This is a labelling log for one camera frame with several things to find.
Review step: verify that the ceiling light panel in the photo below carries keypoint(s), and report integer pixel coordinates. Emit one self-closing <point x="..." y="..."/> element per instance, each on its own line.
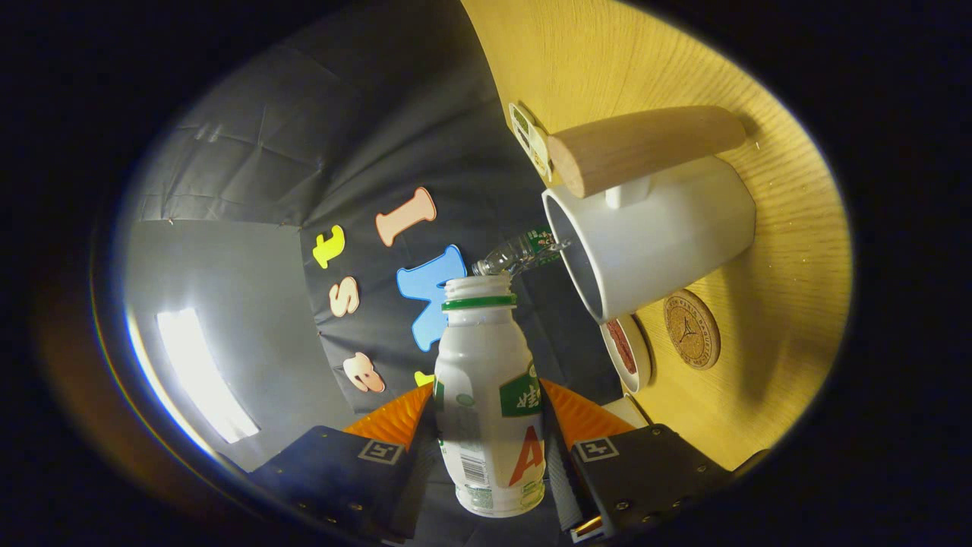
<point x="205" y="380"/>

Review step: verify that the round cork coaster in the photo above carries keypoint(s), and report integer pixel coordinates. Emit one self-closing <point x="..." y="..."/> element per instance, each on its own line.
<point x="691" y="329"/>

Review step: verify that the white juice bottle green label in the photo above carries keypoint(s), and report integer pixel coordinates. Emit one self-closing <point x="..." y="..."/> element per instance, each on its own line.
<point x="486" y="425"/>

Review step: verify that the round beige plate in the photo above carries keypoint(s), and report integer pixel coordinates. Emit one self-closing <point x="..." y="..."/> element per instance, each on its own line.
<point x="642" y="357"/>

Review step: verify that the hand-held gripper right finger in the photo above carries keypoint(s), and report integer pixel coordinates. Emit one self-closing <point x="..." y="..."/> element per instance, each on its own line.
<point x="607" y="471"/>

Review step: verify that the black backdrop cloth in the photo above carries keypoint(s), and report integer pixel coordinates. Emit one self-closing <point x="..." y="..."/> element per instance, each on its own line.
<point x="304" y="152"/>

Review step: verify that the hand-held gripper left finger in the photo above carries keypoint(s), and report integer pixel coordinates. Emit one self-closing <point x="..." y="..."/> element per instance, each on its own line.
<point x="406" y="486"/>

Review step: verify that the wooden table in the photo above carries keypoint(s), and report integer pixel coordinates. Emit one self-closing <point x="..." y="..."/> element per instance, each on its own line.
<point x="759" y="380"/>

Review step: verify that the white divided dish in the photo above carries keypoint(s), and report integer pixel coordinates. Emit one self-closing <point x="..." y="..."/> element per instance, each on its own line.
<point x="534" y="144"/>

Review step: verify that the clear plastic water bottle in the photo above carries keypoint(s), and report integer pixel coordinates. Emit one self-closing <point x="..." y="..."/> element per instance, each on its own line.
<point x="516" y="254"/>

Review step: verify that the red sliced meat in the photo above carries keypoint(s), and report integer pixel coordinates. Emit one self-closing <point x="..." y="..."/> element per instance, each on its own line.
<point x="623" y="346"/>

